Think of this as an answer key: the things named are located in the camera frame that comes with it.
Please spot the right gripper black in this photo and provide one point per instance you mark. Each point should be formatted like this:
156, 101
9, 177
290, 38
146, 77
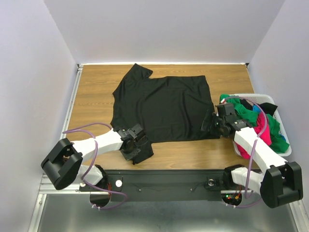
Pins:
210, 121

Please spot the blue t shirt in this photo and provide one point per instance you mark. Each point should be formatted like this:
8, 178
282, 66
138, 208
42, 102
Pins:
256, 109

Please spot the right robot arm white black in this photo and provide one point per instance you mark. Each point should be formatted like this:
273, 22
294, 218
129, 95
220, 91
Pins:
279, 182

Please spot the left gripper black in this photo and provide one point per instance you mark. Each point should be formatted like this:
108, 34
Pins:
133, 153

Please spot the white laundry basket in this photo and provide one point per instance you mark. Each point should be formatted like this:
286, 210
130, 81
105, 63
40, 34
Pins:
256, 99

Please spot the aluminium frame rail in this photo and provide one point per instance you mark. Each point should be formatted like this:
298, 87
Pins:
46, 186

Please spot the black t shirt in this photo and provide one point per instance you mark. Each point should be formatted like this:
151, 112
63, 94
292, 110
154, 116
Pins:
169, 109
268, 108

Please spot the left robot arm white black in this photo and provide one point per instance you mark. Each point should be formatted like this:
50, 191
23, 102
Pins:
71, 161

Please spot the green t shirt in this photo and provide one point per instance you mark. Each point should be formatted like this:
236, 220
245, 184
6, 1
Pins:
271, 136

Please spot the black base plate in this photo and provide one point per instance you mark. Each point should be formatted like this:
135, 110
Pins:
169, 185

